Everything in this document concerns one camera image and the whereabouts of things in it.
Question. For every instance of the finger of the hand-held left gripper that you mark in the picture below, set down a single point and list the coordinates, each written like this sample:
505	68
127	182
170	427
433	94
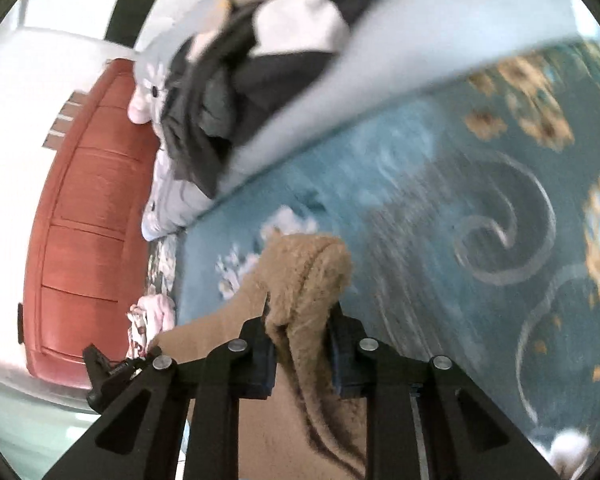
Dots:
110	377

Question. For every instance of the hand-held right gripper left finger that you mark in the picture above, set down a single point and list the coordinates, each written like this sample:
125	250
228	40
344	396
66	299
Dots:
262	365

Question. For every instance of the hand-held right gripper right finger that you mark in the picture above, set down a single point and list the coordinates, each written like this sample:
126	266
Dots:
342	365

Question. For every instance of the tan knit sweater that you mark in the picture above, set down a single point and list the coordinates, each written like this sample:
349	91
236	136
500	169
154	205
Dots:
300	270

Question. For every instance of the pink fleece cloth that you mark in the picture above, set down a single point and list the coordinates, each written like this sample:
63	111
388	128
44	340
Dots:
155	312

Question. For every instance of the wooden headboard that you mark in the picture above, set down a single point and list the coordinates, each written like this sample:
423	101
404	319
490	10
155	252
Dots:
80	210

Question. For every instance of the dark grey garment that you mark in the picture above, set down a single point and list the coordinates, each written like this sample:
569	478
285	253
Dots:
190	145

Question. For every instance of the grey-green garment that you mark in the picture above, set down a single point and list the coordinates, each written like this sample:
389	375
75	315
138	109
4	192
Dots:
217	115

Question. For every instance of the pink floral pillow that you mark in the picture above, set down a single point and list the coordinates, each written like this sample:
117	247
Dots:
140	110

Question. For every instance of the black garment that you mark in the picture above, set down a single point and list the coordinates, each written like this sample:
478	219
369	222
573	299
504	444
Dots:
285	77

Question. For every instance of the blue floral duvet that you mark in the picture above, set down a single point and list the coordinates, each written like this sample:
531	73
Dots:
430	35

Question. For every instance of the white fluffy garment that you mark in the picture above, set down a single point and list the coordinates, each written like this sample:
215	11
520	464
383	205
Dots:
300	15

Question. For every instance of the white wardrobe with black stripes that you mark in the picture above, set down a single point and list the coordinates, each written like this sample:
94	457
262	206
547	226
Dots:
130	10

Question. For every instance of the grey wall frame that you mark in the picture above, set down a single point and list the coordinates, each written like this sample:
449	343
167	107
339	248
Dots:
73	100
53	138
62	119

